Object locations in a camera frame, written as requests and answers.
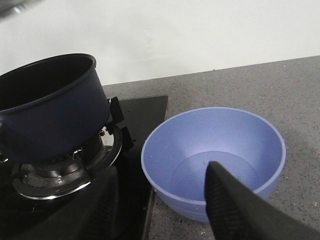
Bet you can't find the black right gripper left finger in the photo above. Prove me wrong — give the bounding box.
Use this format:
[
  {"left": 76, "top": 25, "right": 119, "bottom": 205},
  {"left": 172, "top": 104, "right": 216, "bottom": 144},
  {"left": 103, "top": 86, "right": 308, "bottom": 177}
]
[{"left": 17, "top": 166, "right": 118, "bottom": 240}]

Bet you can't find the right gas burner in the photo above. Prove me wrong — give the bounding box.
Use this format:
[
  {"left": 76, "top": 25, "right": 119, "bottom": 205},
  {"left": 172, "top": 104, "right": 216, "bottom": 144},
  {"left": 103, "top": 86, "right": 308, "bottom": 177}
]
[{"left": 0, "top": 96, "right": 135, "bottom": 200}]

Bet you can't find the black glass stove top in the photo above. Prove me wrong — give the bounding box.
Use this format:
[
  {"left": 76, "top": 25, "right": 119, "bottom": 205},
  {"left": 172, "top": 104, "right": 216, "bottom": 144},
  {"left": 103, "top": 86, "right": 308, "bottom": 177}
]
[{"left": 0, "top": 95, "right": 168, "bottom": 240}]

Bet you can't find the dark blue pot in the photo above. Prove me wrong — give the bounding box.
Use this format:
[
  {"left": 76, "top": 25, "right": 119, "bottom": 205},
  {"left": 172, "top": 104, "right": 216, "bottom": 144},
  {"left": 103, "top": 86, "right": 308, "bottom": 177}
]
[{"left": 0, "top": 53, "right": 110, "bottom": 164}]

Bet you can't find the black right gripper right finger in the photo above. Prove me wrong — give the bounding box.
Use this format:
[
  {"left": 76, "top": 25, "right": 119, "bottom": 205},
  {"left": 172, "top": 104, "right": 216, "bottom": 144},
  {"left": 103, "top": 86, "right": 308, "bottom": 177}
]
[{"left": 204, "top": 161, "right": 320, "bottom": 240}]

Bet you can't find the light blue bowl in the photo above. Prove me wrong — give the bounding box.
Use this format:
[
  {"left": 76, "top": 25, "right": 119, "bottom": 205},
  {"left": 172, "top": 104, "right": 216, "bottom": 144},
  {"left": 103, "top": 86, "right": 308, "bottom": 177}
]
[{"left": 141, "top": 107, "right": 286, "bottom": 223}]

